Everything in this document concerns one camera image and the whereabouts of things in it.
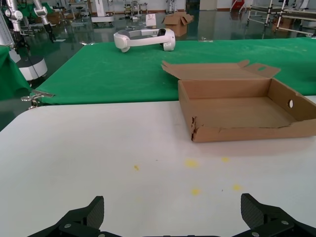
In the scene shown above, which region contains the green cloth on neighbour table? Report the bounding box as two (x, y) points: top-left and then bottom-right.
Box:
(0, 45), (33, 101)

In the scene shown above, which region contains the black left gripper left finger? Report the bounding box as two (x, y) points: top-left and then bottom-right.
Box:
(26, 196), (106, 237)

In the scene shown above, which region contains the white robot column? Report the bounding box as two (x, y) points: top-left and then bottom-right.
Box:
(0, 9), (13, 48)

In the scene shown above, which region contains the metal pipe rack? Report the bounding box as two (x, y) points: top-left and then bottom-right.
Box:
(246, 0), (316, 33)

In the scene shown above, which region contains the round white robot base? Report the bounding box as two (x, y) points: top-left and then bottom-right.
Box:
(17, 56), (48, 81)

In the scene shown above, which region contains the open cardboard box on floor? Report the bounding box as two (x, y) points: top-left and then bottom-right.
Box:
(161, 11), (195, 37)

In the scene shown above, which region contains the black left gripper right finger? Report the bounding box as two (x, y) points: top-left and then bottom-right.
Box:
(237, 193), (316, 237)

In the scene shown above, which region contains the torn open cardboard box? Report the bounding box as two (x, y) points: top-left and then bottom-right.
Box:
(160, 60), (316, 143)

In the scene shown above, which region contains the white paper sign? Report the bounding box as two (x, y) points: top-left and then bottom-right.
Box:
(145, 14), (158, 27)

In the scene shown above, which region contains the white VR headset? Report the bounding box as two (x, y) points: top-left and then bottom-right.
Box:
(113, 28), (176, 53)

